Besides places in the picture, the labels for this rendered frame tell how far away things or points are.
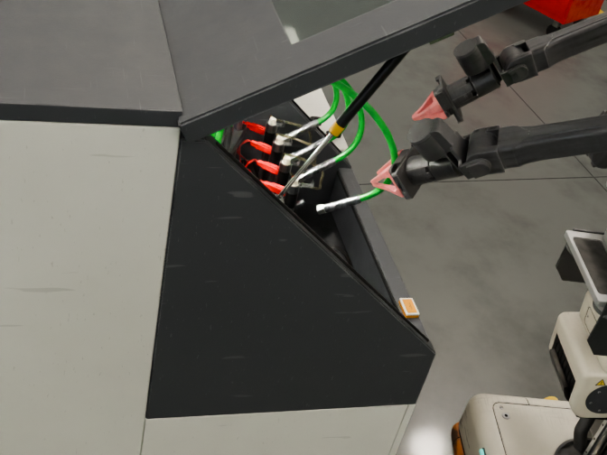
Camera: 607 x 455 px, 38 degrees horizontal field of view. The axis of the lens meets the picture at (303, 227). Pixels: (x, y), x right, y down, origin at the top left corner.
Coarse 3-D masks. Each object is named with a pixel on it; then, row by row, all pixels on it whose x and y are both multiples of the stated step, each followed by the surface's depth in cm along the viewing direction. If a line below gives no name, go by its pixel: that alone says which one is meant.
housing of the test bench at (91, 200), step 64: (0, 0) 146; (64, 0) 150; (128, 0) 155; (0, 64) 130; (64, 64) 133; (128, 64) 137; (0, 128) 124; (64, 128) 127; (128, 128) 129; (0, 192) 131; (64, 192) 134; (128, 192) 136; (0, 256) 139; (64, 256) 142; (128, 256) 144; (0, 320) 147; (64, 320) 150; (128, 320) 154; (0, 384) 157; (64, 384) 160; (128, 384) 164; (0, 448) 168; (64, 448) 172; (128, 448) 176
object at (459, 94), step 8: (440, 80) 193; (464, 80) 191; (440, 88) 190; (448, 88) 193; (456, 88) 192; (464, 88) 191; (472, 88) 190; (448, 96) 191; (456, 96) 192; (464, 96) 191; (472, 96) 191; (456, 104) 193; (464, 104) 193; (456, 112) 193
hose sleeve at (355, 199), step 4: (352, 196) 178; (356, 196) 177; (336, 200) 179; (340, 200) 179; (344, 200) 178; (348, 200) 178; (352, 200) 177; (356, 200) 177; (360, 200) 177; (324, 204) 180; (328, 204) 180; (332, 204) 179; (336, 204) 179; (340, 204) 178; (344, 204) 178; (348, 204) 178; (352, 204) 178; (356, 204) 178; (324, 208) 180; (328, 208) 179; (332, 208) 179; (336, 208) 179; (340, 208) 179
